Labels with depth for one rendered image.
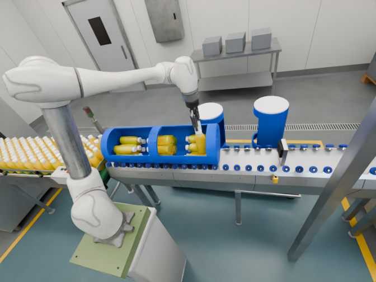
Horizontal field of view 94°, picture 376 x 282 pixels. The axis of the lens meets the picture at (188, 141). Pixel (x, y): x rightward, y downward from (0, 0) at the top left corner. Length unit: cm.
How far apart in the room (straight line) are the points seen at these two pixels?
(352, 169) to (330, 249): 134
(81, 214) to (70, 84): 53
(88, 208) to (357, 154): 107
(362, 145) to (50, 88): 102
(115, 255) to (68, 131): 63
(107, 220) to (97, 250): 23
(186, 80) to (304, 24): 367
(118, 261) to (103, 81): 81
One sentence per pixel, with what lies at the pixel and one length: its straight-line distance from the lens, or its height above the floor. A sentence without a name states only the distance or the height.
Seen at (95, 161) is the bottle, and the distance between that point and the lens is 166.
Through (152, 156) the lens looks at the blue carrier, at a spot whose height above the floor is 111.
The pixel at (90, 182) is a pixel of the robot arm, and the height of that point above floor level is 130.
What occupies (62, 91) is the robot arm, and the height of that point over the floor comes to 178.
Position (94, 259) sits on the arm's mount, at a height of 104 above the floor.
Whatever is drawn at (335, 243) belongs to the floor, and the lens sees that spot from 223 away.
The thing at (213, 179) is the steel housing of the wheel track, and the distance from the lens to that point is 133.
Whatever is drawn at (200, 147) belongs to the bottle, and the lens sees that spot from 114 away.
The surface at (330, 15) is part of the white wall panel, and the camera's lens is 446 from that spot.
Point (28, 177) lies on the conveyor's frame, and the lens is 230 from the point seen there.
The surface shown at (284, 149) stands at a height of 108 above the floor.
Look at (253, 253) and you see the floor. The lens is 202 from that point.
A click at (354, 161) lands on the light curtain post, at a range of 90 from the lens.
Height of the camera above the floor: 194
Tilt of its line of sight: 41 degrees down
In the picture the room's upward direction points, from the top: 15 degrees counter-clockwise
